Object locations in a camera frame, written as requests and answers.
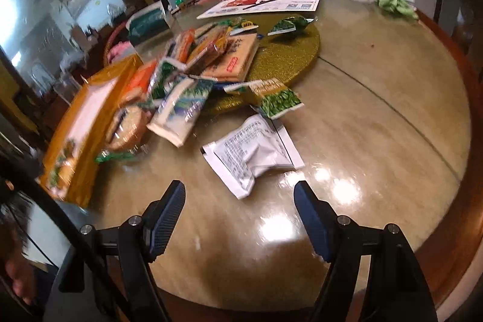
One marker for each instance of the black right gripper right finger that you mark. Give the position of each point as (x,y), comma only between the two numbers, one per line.
(397,289)

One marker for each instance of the green tissue box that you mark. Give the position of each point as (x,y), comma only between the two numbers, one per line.
(146,23)

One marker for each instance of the white green rice cracker bag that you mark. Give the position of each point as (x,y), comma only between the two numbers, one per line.
(180,109)

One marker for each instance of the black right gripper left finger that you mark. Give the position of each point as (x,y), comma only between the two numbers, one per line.
(125,253)

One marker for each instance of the small green yellow packet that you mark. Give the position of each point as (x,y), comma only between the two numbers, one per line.
(238,26)

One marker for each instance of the printed paper sheet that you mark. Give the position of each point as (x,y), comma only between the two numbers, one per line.
(244,7)

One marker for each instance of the square cracker pack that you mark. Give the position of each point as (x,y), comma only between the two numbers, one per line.
(234,64)

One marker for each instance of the green peas garlic packet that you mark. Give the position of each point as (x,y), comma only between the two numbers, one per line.
(270,98)

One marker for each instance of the green cloth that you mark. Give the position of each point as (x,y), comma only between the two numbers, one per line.
(404,8)

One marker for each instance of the green pea packet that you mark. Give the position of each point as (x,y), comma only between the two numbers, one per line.
(293,24)

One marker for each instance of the person's hand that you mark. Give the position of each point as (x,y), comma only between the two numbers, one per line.
(18,269)

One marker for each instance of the white snack packet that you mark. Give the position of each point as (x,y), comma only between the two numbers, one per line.
(254,148)

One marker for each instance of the orange snack packet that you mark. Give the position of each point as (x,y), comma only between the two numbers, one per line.
(137,87)

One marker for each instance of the round cracker packet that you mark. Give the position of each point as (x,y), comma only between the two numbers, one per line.
(124,134)

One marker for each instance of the gold glitter turntable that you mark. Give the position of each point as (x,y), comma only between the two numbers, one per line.
(286,56)

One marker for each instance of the orange snack box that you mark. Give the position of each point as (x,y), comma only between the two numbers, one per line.
(69,165)

